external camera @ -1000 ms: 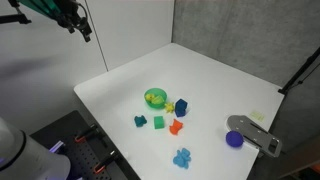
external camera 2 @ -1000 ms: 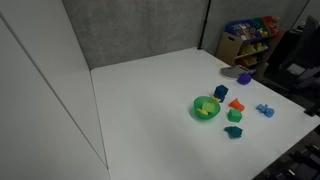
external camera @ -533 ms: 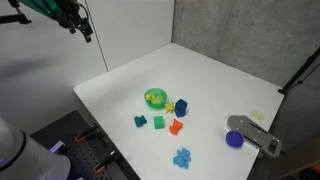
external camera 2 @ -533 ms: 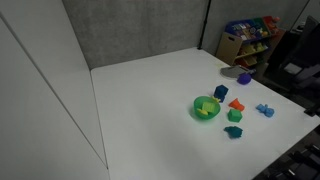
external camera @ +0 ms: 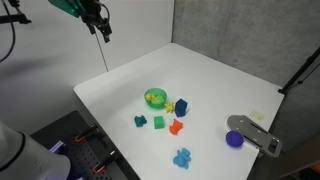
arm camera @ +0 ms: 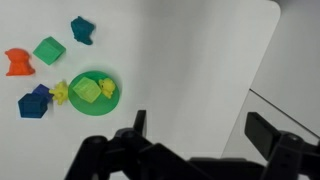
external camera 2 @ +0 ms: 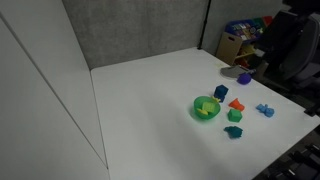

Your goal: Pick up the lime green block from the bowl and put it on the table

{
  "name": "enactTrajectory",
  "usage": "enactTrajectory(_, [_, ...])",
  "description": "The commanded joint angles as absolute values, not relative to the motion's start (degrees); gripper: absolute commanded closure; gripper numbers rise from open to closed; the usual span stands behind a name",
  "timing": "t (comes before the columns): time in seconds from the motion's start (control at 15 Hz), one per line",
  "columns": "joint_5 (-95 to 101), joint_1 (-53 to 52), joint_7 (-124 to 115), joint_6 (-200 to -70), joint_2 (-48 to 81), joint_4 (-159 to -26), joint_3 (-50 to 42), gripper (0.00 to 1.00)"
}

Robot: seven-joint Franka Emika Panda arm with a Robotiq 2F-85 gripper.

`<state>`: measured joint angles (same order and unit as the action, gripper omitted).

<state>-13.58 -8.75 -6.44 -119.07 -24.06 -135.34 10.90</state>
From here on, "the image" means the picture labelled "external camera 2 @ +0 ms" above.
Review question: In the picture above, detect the black office chair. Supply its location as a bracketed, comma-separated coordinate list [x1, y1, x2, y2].
[258, 9, 320, 88]

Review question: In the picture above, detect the black equipment under table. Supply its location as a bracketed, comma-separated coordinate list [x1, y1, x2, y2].
[258, 131, 320, 180]

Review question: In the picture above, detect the grey flat object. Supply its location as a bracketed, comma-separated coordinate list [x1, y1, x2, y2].
[219, 64, 250, 80]

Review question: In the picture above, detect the colourful toy box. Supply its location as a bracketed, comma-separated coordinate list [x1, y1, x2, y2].
[224, 15, 275, 43]

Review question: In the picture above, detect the lime green block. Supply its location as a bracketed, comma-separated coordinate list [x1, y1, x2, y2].
[201, 101, 216, 115]

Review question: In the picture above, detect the cardboard box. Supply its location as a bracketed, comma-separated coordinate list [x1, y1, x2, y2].
[215, 31, 244, 67]

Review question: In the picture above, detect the purple ball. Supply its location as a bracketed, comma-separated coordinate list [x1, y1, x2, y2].
[236, 72, 253, 86]

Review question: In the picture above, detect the black clamp at table edge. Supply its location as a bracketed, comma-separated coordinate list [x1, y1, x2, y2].
[303, 101, 320, 118]

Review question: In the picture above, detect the dark blue block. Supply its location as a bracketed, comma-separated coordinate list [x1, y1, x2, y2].
[213, 84, 230, 102]

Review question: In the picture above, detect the green plastic bowl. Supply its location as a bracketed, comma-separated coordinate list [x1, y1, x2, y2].
[193, 95, 222, 122]

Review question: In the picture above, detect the black vertical pole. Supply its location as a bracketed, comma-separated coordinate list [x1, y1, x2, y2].
[196, 0, 213, 51]

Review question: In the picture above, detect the teal block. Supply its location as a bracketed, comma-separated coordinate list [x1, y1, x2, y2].
[223, 124, 244, 140]

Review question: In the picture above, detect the orange block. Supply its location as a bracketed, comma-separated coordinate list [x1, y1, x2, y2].
[228, 97, 246, 112]

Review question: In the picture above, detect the yellow block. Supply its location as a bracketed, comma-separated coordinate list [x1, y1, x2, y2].
[195, 107, 210, 118]

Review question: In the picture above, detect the light blue block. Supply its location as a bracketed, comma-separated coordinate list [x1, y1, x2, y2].
[255, 103, 276, 118]

